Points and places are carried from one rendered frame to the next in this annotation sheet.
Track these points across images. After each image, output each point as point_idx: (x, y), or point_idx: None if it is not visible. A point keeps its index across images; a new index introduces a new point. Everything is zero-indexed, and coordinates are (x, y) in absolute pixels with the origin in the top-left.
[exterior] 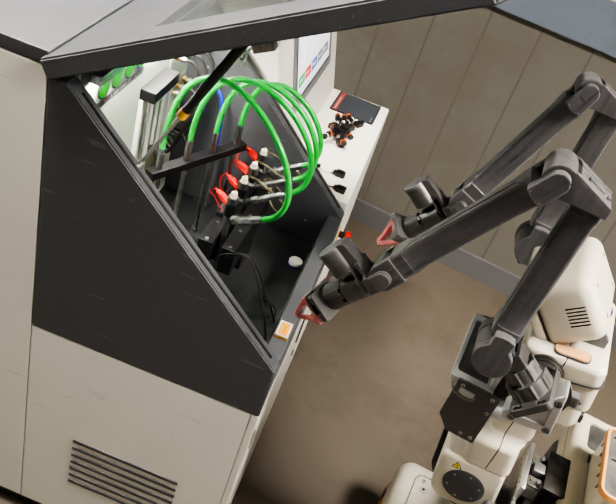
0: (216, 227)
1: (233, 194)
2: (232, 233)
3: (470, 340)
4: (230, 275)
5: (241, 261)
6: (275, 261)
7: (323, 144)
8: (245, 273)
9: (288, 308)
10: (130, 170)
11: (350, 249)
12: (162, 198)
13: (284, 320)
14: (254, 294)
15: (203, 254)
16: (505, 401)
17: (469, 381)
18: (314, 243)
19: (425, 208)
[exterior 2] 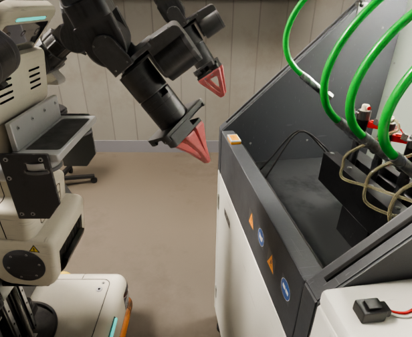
0: (366, 162)
1: (364, 103)
2: (350, 163)
3: (72, 135)
4: (332, 219)
5: (339, 222)
6: (324, 260)
7: (388, 102)
8: (326, 229)
9: (245, 152)
10: (354, 2)
11: (204, 7)
12: (336, 24)
13: (239, 146)
14: (296, 214)
15: (296, 61)
16: (61, 80)
17: (79, 116)
18: (289, 215)
19: (160, 75)
